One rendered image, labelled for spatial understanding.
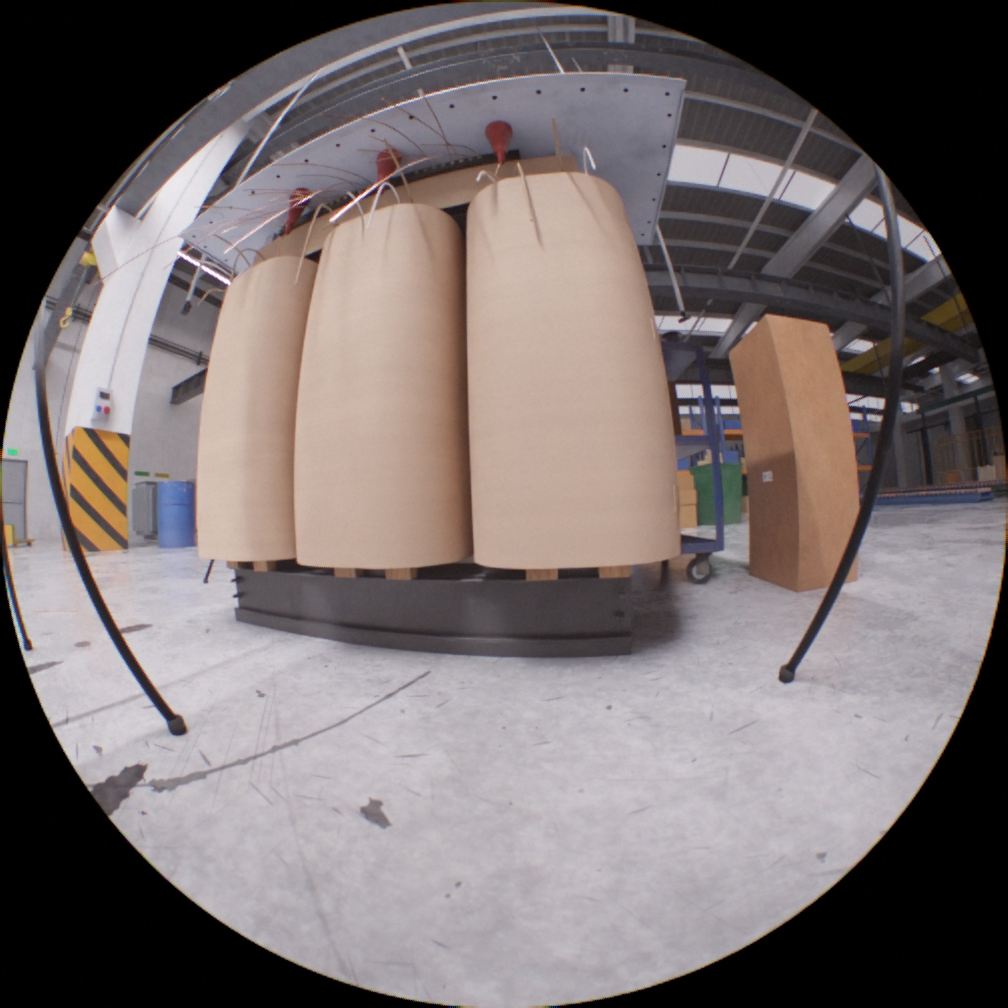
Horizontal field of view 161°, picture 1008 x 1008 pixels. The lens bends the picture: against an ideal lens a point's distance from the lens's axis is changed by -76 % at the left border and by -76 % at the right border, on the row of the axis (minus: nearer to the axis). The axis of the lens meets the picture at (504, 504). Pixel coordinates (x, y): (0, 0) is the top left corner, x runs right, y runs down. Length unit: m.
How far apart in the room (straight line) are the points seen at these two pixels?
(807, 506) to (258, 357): 1.64
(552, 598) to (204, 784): 0.67
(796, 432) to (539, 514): 0.94
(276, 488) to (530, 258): 0.77
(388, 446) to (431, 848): 0.61
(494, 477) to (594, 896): 0.58
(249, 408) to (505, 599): 0.78
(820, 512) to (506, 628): 1.03
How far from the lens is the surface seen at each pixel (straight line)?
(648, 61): 7.17
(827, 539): 1.33
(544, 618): 0.75
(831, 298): 10.96
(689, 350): 1.46
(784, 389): 1.29
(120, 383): 5.81
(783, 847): 0.40
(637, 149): 1.30
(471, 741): 0.51
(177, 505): 5.43
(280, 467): 0.96
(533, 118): 1.19
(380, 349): 0.75
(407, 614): 0.83
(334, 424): 0.75
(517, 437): 0.60
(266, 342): 1.06
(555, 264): 0.74
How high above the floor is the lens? 0.30
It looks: 1 degrees up
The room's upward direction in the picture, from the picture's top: 3 degrees counter-clockwise
